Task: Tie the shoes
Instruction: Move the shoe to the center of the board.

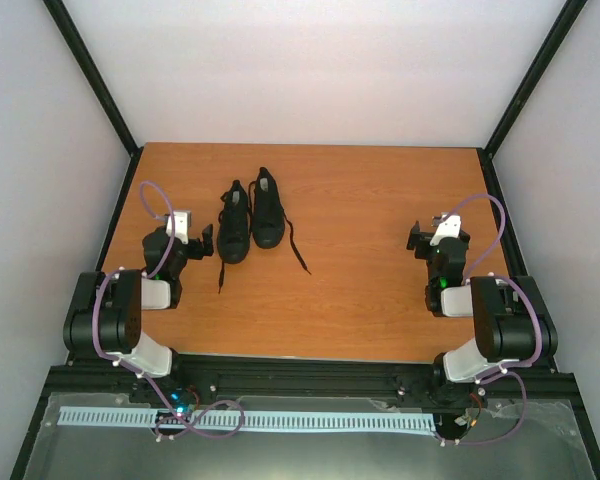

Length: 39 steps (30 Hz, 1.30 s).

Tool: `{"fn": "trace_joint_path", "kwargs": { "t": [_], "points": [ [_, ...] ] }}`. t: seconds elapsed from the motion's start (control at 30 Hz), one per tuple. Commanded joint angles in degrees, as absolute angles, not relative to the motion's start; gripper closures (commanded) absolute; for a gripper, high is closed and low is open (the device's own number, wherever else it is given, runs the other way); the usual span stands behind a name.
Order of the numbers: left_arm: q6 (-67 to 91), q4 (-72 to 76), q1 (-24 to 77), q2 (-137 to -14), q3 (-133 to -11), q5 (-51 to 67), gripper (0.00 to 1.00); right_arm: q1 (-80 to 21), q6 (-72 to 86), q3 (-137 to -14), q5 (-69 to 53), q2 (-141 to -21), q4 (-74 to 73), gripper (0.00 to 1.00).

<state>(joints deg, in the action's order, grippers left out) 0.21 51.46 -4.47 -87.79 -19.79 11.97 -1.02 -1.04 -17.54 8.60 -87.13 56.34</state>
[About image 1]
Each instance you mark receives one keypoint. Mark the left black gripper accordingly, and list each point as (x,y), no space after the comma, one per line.
(198,253)

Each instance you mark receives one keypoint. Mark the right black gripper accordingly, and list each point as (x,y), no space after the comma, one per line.
(418,237)

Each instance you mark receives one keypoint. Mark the black sneaker with laces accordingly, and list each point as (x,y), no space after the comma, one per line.
(269,220)

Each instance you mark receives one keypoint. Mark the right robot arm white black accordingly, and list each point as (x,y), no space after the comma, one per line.
(512,325)

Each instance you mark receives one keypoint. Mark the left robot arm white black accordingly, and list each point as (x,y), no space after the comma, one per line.
(105,316)

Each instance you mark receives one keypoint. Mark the black sneaker left one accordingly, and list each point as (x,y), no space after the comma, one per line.
(233,238)

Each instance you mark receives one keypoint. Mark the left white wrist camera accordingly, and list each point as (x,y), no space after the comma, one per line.
(178,224)

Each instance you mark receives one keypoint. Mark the white slotted cable duct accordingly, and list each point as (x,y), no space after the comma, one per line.
(252,421)

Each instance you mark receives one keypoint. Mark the left black corner post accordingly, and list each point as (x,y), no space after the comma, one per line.
(79,50)

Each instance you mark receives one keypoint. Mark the black corner post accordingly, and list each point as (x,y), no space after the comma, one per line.
(79,50)
(559,30)

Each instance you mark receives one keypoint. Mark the grey metal base plate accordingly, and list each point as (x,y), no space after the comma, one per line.
(506,439)

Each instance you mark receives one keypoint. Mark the right black corner post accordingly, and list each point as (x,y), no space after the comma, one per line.
(559,30)

